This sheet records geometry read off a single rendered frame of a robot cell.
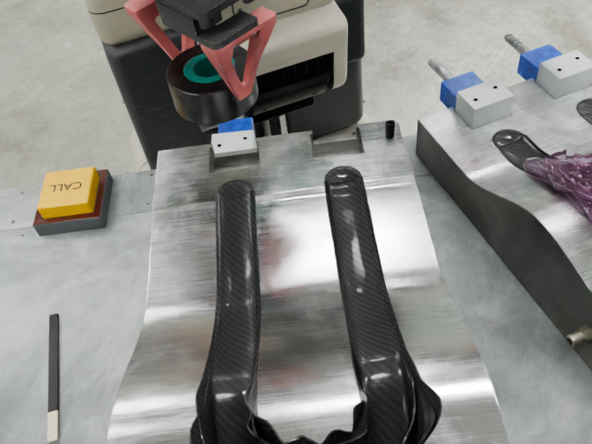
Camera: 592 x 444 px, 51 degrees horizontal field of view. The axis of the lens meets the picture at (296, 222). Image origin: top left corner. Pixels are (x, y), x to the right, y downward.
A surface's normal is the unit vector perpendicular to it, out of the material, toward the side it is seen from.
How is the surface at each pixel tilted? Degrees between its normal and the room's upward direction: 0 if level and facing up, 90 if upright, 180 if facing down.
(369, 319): 27
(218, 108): 90
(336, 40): 98
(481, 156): 0
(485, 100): 0
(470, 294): 0
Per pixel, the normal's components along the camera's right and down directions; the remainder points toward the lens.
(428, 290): -0.12, -0.86
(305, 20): -0.05, -0.55
